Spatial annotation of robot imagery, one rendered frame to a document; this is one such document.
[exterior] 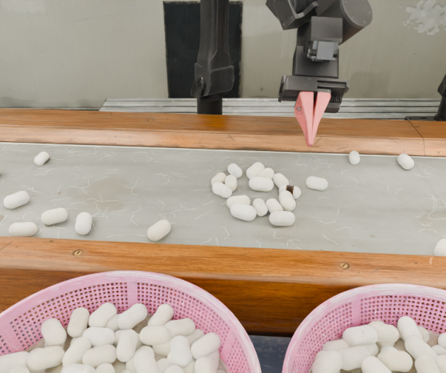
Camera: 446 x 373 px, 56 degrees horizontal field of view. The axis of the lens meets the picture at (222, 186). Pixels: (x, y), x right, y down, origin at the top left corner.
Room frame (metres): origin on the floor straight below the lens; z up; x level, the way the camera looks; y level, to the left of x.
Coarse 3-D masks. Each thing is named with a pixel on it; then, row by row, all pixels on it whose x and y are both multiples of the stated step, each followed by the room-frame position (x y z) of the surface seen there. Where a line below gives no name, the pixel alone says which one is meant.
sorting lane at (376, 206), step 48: (0, 144) 0.71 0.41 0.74; (48, 144) 0.71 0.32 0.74; (0, 192) 0.54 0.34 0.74; (48, 192) 0.54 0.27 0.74; (96, 192) 0.54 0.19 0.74; (144, 192) 0.54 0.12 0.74; (192, 192) 0.54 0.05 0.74; (240, 192) 0.55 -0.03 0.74; (336, 192) 0.55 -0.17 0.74; (384, 192) 0.55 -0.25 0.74; (432, 192) 0.55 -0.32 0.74; (96, 240) 0.43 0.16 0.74; (144, 240) 0.43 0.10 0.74; (192, 240) 0.43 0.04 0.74; (240, 240) 0.43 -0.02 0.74; (288, 240) 0.43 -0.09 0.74; (336, 240) 0.43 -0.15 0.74; (384, 240) 0.43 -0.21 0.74; (432, 240) 0.43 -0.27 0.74
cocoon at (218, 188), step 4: (216, 184) 0.54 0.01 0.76; (220, 184) 0.54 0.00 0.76; (224, 184) 0.54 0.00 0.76; (212, 188) 0.54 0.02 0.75; (216, 188) 0.53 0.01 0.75; (220, 188) 0.53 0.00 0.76; (224, 188) 0.53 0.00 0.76; (228, 188) 0.53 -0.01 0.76; (216, 192) 0.53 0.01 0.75; (220, 192) 0.53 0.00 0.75; (224, 192) 0.52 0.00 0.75; (228, 192) 0.52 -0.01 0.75; (224, 196) 0.52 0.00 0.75; (228, 196) 0.52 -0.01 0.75
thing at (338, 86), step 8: (320, 80) 0.63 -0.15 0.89; (328, 80) 0.63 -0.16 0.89; (336, 80) 0.63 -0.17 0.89; (344, 80) 0.63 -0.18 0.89; (280, 88) 0.65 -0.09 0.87; (320, 88) 0.63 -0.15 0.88; (328, 88) 0.63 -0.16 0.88; (336, 88) 0.63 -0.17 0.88; (344, 88) 0.62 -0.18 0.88; (280, 96) 0.66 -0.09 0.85; (288, 96) 0.66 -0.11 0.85; (296, 96) 0.66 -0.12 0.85
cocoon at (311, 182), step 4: (312, 176) 0.56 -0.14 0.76; (308, 180) 0.56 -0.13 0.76; (312, 180) 0.56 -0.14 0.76; (316, 180) 0.56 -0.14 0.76; (320, 180) 0.55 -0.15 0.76; (324, 180) 0.55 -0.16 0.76; (308, 184) 0.55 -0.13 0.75; (312, 184) 0.55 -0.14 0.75; (316, 184) 0.55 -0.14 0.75; (320, 184) 0.55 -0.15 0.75; (324, 184) 0.55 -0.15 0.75; (312, 188) 0.55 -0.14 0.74; (316, 188) 0.55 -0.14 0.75; (320, 188) 0.55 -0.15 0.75; (324, 188) 0.55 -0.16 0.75
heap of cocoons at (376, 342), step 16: (400, 320) 0.30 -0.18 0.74; (352, 336) 0.28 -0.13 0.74; (368, 336) 0.28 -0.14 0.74; (384, 336) 0.28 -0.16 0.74; (400, 336) 0.29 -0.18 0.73; (416, 336) 0.28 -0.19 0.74; (432, 336) 0.29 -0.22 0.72; (320, 352) 0.26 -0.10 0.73; (336, 352) 0.26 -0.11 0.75; (352, 352) 0.26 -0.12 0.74; (368, 352) 0.26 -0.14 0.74; (384, 352) 0.26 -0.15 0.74; (400, 352) 0.26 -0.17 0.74; (416, 352) 0.26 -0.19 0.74; (432, 352) 0.26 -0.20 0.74; (320, 368) 0.24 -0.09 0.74; (336, 368) 0.24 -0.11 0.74; (352, 368) 0.25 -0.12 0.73; (368, 368) 0.24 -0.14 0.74; (384, 368) 0.24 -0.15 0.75; (400, 368) 0.25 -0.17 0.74; (416, 368) 0.25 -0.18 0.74; (432, 368) 0.24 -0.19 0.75
